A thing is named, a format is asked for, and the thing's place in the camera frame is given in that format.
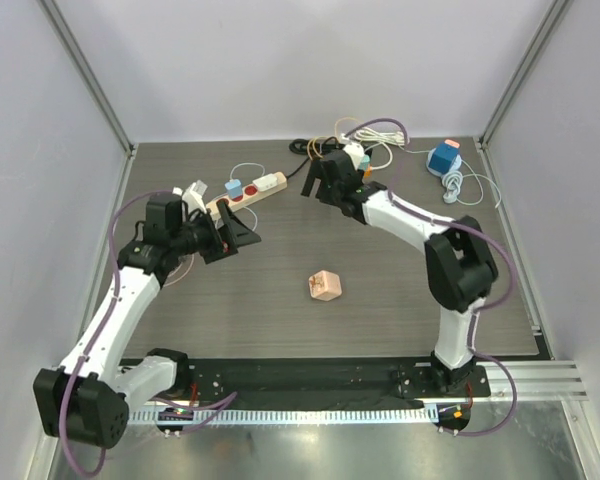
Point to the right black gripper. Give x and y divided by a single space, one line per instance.
328 181

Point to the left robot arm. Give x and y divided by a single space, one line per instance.
86 398

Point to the blue cube socket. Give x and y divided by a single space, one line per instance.
442 160

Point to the right aluminium frame post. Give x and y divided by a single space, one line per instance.
538 43

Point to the teal charger plug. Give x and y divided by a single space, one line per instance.
364 163

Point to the light blue charger plug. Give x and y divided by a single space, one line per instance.
234 189

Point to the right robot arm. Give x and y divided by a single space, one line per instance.
459 265

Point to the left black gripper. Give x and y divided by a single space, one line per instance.
221 244

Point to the white slotted cable duct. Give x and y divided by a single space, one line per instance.
155 415

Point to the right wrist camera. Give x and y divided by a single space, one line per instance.
356 153

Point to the beige red power strip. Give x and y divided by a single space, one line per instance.
250 196

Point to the white charger plug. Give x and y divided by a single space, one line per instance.
266 182

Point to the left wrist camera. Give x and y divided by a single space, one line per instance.
192 196

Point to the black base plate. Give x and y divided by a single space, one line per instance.
338 384

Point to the left aluminium frame post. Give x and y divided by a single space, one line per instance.
76 55

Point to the pink cube socket adapter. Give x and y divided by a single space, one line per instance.
325 285

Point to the aluminium frame post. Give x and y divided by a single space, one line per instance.
538 43
76 55

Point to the aluminium frame rail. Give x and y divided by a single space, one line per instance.
541 380

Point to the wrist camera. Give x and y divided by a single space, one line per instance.
356 153
192 196

